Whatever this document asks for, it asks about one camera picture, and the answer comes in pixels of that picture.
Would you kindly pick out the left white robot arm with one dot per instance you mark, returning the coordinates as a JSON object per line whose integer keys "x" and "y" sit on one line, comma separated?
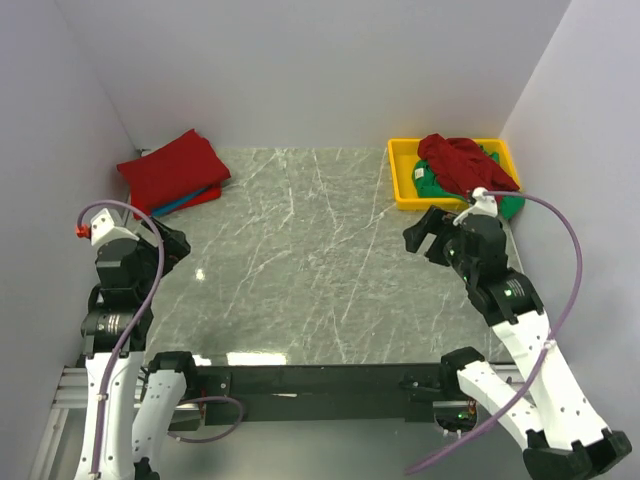
{"x": 123, "y": 435}

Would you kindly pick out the dark red t-shirt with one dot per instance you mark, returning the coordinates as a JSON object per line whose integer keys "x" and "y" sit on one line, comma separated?
{"x": 460, "y": 165}

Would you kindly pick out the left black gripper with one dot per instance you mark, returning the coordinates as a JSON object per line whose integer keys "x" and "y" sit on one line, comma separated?
{"x": 166, "y": 240}

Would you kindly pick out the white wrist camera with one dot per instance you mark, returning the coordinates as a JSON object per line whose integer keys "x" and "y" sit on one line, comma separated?
{"x": 481, "y": 203}
{"x": 104, "y": 227}

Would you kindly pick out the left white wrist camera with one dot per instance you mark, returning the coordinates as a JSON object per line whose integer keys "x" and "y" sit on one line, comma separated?
{"x": 104, "y": 227}

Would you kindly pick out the folded red t-shirt top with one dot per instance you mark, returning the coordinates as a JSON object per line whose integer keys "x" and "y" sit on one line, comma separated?
{"x": 185, "y": 165}

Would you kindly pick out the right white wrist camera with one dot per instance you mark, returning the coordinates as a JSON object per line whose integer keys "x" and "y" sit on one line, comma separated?
{"x": 481, "y": 203}

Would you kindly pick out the aluminium rail frame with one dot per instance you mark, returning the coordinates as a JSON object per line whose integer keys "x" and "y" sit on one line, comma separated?
{"x": 59, "y": 450}

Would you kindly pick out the folded blue t-shirt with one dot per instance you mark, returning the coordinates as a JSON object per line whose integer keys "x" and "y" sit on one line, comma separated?
{"x": 195, "y": 198}

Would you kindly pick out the folded red t-shirt bottom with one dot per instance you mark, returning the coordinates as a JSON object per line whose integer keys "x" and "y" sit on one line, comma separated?
{"x": 137, "y": 201}

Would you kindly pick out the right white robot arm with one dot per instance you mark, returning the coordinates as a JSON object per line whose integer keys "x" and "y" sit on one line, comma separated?
{"x": 560, "y": 434}

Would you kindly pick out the green t-shirt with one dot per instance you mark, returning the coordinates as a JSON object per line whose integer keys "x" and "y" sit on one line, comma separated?
{"x": 426, "y": 185}

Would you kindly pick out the folded red t-shirt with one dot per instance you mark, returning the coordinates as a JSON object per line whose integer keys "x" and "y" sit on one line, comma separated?
{"x": 137, "y": 201}
{"x": 185, "y": 165}

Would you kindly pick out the yellow plastic bin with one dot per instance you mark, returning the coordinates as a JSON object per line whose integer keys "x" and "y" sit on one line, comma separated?
{"x": 402, "y": 154}

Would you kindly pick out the black base beam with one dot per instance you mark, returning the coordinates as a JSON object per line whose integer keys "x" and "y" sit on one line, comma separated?
{"x": 283, "y": 393}

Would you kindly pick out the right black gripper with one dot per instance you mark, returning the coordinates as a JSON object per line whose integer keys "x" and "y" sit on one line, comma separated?
{"x": 441, "y": 240}

